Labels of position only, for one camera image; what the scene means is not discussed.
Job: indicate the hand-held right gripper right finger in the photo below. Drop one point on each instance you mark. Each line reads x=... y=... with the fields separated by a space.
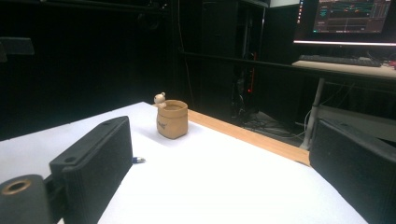
x=358 y=168

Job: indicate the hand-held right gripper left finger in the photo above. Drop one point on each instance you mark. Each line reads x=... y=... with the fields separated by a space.
x=93 y=161

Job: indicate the blue pen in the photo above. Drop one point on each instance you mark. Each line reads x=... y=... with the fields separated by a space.
x=138 y=160

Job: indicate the small wooden bowl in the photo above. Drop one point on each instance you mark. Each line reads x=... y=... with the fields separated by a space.
x=172 y=124

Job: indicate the white table mat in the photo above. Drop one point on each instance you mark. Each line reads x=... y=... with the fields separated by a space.
x=202 y=174

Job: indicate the black keyboard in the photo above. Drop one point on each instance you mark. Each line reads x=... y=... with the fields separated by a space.
x=339 y=60

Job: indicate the computer monitor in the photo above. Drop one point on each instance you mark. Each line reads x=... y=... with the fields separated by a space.
x=351 y=15

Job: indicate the metal stand frame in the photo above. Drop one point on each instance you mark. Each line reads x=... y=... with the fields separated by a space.
x=348 y=69

